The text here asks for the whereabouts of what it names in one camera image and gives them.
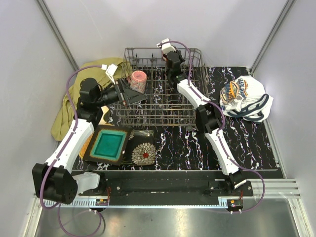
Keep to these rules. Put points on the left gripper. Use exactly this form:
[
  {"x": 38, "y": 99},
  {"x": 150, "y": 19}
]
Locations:
[{"x": 139, "y": 96}]

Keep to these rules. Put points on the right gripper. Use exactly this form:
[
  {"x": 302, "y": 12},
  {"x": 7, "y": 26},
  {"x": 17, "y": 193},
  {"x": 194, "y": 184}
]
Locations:
[{"x": 179, "y": 58}]

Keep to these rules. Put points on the pink skull pattern mug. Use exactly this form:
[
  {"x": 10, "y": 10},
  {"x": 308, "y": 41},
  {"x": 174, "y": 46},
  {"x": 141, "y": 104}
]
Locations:
[{"x": 138, "y": 80}]

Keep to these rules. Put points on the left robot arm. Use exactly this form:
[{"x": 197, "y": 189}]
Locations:
[{"x": 53, "y": 180}]

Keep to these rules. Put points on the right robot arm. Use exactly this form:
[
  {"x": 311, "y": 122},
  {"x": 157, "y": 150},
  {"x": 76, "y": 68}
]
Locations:
[{"x": 210, "y": 120}]

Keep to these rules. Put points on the teal square ceramic dish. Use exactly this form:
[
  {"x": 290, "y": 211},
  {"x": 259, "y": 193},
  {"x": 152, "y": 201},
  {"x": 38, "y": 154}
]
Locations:
[{"x": 108, "y": 144}]

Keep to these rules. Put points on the cream round floral plate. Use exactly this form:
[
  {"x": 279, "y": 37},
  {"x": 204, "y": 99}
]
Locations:
[{"x": 105, "y": 116}]

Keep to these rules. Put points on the black floral square plate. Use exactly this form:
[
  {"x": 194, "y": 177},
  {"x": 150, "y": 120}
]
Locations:
[{"x": 140, "y": 149}]

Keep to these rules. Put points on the woven bamboo basket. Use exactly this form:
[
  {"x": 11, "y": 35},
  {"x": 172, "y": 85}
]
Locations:
[{"x": 83, "y": 149}]

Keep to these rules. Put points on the olive green cloth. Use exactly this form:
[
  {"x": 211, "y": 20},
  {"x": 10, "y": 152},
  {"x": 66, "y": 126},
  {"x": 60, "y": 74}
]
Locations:
[{"x": 65, "y": 115}]

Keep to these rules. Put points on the white printed t-shirt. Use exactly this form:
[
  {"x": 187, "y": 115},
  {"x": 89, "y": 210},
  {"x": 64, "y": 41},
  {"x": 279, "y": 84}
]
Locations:
[{"x": 246, "y": 98}]

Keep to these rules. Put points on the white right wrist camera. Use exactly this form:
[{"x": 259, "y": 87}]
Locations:
[{"x": 166, "y": 47}]

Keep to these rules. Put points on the grey wire dish rack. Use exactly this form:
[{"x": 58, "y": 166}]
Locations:
[{"x": 163, "y": 106}]

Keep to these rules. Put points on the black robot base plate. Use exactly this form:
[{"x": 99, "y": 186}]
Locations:
[{"x": 166, "y": 188}]

